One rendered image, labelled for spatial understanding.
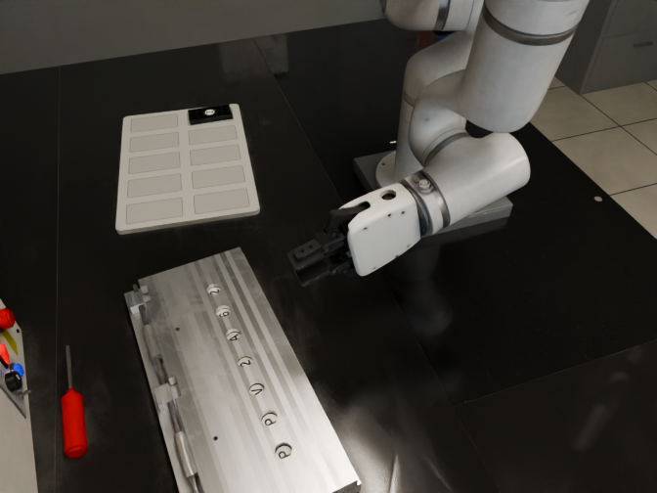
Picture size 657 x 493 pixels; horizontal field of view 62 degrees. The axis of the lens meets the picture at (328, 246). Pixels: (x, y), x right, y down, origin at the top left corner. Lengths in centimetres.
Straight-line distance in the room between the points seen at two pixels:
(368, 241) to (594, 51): 283
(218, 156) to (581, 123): 239
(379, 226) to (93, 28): 239
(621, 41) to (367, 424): 297
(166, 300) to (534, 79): 61
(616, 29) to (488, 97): 285
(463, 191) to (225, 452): 45
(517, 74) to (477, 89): 5
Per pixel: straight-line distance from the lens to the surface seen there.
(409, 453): 79
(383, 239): 70
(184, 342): 84
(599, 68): 351
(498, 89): 60
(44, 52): 299
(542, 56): 57
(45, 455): 87
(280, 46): 167
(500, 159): 74
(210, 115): 134
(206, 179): 116
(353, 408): 81
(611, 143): 318
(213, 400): 78
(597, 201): 122
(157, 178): 119
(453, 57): 95
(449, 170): 72
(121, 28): 293
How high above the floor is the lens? 161
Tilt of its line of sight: 45 degrees down
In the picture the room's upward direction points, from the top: straight up
